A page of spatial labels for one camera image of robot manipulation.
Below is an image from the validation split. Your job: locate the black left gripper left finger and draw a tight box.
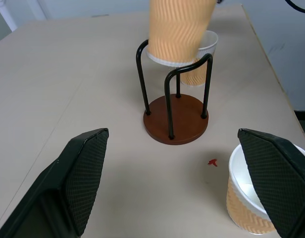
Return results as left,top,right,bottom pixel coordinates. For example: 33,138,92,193
0,127,109,238

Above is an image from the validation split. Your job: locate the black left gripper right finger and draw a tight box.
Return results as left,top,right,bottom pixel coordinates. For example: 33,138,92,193
237,128,305,238

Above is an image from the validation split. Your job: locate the orange ribbed paper cup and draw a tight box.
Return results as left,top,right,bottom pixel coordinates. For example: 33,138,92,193
180,30,219,87
146,0,217,68
226,144,305,236

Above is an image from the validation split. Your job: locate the white pipe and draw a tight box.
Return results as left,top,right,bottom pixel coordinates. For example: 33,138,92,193
0,0,18,32

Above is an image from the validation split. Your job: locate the wire cup holder wooden base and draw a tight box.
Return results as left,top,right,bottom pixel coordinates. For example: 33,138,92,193
136,39,213,146

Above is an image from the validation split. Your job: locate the black cable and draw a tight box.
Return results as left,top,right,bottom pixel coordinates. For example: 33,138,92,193
285,0,305,14

